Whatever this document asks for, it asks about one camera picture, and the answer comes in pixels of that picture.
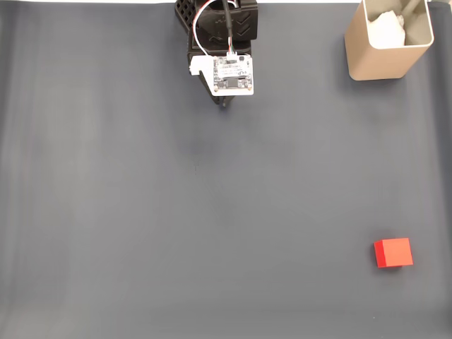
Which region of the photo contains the red white servo cable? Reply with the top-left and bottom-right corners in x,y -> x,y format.
191,0 -> 241,57

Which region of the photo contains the grey table mat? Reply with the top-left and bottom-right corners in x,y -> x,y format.
0,2 -> 452,339

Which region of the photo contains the white crumpled tissue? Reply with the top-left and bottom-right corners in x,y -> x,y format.
367,9 -> 408,49

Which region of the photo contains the red cube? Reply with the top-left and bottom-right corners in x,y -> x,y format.
373,237 -> 414,269

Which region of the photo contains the camera board on white mount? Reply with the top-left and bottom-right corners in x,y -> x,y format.
189,54 -> 255,97

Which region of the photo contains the black camera cable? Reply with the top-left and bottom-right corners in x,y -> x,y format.
220,0 -> 235,57

